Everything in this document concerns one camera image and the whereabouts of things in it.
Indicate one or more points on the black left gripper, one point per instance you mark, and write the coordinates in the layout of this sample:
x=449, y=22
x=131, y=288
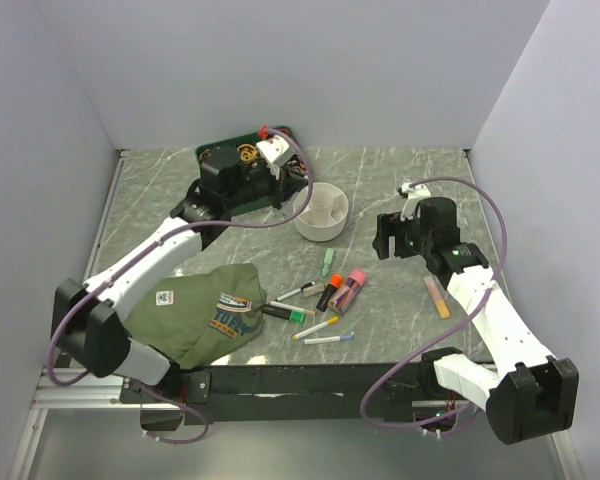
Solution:
x=285, y=185

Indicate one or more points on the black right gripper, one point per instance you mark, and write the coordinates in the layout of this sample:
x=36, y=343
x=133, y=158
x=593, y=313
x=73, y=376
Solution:
x=391, y=225

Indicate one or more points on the white round pen holder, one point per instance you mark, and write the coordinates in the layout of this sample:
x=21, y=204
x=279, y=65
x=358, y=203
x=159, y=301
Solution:
x=325, y=215

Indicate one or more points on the white marker black cap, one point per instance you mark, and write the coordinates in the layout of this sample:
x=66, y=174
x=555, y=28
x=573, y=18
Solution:
x=295, y=291

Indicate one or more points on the black marker green cap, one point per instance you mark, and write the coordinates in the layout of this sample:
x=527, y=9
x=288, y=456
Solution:
x=283, y=313

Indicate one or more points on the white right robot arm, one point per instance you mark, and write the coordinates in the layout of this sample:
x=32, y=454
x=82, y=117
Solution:
x=529, y=393

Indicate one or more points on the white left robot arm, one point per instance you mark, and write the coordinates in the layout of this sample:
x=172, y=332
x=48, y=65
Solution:
x=88, y=318

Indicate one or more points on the green divided organizer tray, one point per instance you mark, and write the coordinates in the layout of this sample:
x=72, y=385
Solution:
x=289, y=186

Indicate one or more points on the yellow patterned rolled sock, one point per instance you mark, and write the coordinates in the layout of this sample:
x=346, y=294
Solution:
x=248, y=153

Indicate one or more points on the pink patterned rolled sock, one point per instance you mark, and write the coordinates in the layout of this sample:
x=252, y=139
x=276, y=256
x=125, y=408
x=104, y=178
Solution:
x=295, y=167

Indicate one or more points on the black marker orange cap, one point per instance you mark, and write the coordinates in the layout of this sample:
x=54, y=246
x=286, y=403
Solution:
x=330, y=289

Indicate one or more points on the pink capped pencil tube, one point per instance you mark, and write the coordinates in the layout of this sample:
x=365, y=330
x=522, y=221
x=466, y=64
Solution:
x=342, y=299

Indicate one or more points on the pink orange highlighter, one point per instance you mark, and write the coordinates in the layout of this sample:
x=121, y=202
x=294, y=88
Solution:
x=437, y=298

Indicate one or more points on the beige eraser block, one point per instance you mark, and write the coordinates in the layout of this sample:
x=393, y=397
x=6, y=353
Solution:
x=316, y=289

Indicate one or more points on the white pen yellow cap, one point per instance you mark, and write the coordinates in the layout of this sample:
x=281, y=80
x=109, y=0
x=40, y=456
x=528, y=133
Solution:
x=315, y=328

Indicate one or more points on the white pen light blue cap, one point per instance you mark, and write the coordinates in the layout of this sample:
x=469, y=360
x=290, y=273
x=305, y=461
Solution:
x=328, y=339

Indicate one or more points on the white pen brown cap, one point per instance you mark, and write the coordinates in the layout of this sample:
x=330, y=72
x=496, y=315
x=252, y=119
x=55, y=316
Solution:
x=292, y=308

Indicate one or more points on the green folded t-shirt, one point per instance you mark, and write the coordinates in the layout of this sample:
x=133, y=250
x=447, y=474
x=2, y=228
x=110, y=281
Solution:
x=195, y=320

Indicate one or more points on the black front base bar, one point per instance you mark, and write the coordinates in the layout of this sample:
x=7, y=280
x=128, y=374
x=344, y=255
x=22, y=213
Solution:
x=308, y=392

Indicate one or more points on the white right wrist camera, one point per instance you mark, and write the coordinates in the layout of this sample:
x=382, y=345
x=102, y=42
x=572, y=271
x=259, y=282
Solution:
x=412, y=195

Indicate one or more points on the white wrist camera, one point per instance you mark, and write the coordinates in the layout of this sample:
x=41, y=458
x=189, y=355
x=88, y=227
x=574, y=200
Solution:
x=273, y=148
x=412, y=195

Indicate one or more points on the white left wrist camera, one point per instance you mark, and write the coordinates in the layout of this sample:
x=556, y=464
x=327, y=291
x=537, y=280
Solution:
x=273, y=148

